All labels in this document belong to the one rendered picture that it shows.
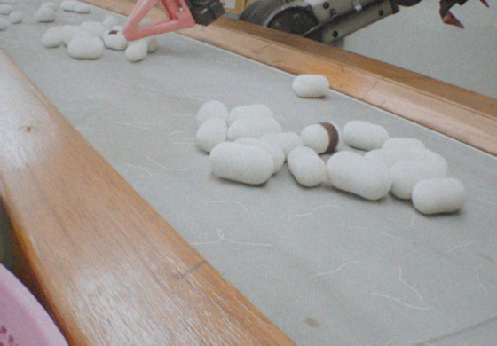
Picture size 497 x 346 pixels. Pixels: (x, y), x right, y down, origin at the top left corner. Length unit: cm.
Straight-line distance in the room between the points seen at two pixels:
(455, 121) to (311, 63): 20
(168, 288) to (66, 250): 4
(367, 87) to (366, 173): 27
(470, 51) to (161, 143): 247
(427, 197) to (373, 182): 3
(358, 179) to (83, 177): 14
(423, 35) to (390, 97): 241
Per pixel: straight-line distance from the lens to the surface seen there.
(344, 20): 112
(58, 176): 24
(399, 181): 32
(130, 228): 20
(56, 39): 69
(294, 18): 105
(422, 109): 52
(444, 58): 286
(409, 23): 301
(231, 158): 30
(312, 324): 20
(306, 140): 37
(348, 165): 31
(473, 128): 49
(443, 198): 31
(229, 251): 24
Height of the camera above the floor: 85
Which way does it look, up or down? 19 degrees down
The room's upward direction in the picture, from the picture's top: 7 degrees clockwise
